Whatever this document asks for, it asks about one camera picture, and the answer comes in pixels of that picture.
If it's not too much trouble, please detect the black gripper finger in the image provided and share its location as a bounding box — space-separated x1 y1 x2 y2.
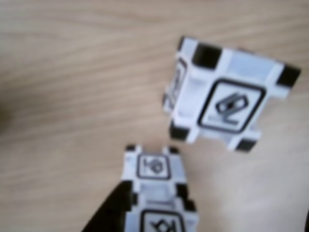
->
81 181 136 232

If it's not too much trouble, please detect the white cube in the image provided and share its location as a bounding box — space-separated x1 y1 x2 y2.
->
162 36 302 154
120 144 201 232

